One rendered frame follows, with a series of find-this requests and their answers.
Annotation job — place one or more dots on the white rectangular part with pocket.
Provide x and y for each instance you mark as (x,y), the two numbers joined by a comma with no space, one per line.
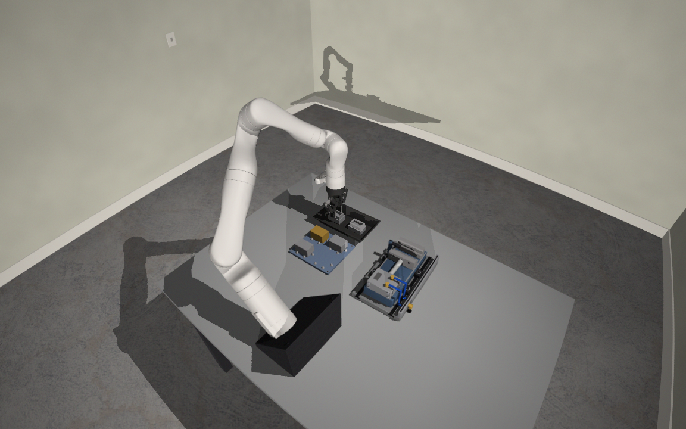
(357,226)

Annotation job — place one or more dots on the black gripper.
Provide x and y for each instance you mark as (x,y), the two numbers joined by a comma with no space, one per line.
(335,200)

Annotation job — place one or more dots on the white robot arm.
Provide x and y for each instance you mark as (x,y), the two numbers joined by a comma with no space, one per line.
(238,186)

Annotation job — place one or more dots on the yellow rectangular block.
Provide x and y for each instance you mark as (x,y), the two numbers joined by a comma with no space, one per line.
(319,234)

